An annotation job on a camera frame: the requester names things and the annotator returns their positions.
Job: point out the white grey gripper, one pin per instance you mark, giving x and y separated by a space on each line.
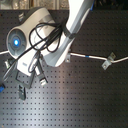
30 66

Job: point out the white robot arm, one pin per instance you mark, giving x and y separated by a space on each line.
39 35

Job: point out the blue connector at edge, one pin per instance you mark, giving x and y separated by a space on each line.
2 87

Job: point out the metal cable clip left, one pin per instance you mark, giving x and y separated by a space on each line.
8 63

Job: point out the metal cable clip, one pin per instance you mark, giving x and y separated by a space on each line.
68 58
106 64
8 63

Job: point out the metal cable clip centre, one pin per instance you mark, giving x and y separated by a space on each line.
68 58

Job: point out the metal cable clip right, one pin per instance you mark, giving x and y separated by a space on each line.
106 64

